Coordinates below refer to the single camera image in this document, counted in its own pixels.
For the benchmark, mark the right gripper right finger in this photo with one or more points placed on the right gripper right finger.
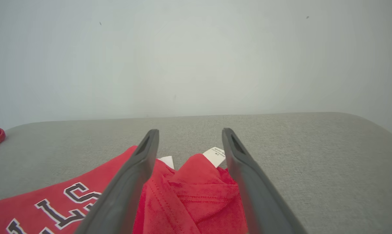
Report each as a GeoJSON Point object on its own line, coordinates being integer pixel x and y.
{"type": "Point", "coordinates": [260, 201]}

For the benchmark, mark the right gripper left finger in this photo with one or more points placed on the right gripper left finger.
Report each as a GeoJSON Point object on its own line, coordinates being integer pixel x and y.
{"type": "Point", "coordinates": [124, 195]}

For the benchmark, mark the red lettered sports jersey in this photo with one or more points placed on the red lettered sports jersey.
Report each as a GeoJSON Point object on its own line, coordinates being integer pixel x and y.
{"type": "Point", "coordinates": [196, 201]}

